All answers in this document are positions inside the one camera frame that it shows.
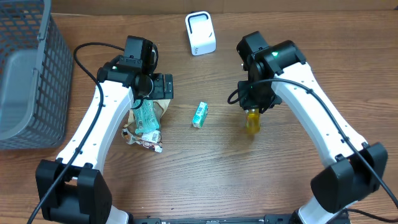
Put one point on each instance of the white barcode scanner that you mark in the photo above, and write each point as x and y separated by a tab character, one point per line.
201	33

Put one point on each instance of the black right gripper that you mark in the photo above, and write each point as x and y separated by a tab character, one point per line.
247	101

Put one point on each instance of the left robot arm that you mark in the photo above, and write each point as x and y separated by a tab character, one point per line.
72	188

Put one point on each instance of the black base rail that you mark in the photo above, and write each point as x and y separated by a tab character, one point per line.
211	221

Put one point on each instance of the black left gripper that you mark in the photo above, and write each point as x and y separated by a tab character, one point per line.
162	88

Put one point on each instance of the green Kleenex tissue pack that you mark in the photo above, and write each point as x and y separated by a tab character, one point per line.
200	115

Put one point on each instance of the dark grey plastic basket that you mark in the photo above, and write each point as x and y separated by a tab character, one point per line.
36	76

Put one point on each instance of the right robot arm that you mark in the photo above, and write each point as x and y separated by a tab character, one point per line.
353	169

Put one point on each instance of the brown patterned snack bag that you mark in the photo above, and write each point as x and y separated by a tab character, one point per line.
151	140

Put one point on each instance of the mint green wipes pack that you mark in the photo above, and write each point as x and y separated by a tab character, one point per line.
145	116

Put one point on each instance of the clear plastic bottle grey cap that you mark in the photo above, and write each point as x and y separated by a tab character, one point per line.
253	121

